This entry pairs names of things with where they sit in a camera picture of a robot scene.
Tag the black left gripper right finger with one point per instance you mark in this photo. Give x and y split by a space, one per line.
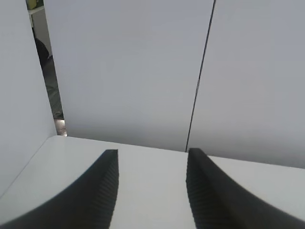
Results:
219 205

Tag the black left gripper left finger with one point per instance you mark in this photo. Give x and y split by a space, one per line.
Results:
83 205

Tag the dark figure behind panels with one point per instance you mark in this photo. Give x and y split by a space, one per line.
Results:
44 55

